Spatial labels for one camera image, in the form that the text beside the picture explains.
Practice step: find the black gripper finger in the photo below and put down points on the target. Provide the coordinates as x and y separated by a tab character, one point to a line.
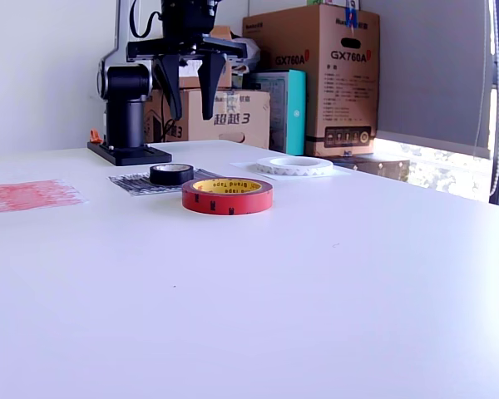
170	83
210	83

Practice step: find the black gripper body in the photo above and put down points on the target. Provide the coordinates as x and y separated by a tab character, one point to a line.
191	45

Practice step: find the black tape roll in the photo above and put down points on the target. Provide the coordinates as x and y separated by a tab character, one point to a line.
166	178

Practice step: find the red tape roll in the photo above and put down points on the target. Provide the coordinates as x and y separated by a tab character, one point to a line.
226	205

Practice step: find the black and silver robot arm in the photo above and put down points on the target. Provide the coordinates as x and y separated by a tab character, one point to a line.
124	116

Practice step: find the white tape roll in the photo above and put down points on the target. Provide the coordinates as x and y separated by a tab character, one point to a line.
293	169

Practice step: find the blue tape strip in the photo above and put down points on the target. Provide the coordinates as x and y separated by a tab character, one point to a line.
350	16

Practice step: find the cardboard box with shipping label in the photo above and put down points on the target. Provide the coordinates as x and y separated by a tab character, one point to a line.
189	81

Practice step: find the white plastic bag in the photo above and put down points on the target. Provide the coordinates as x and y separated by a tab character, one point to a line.
254	54

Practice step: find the wide cardboard box blue print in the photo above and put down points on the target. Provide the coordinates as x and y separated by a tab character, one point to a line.
241	133

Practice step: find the teal and dark upright box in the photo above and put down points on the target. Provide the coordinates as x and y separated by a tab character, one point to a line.
297	112

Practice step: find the orange clamp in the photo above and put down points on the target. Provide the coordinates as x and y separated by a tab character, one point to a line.
95	136

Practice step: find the black scribbled paper sheet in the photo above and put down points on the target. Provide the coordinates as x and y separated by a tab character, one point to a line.
129	185

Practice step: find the tall printed cardboard box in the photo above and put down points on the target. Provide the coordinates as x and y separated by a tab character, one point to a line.
337	104

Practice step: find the green white item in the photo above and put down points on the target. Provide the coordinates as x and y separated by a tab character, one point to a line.
328	2

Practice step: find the plain white paper sheet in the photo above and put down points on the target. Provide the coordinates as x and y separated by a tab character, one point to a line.
341	173

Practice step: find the red scribbled paper sheet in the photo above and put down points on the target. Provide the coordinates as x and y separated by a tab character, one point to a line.
25	195

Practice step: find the grey roller blind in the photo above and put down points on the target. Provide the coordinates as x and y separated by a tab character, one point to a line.
420	62

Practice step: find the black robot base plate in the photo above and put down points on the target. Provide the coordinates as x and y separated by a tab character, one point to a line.
129	157

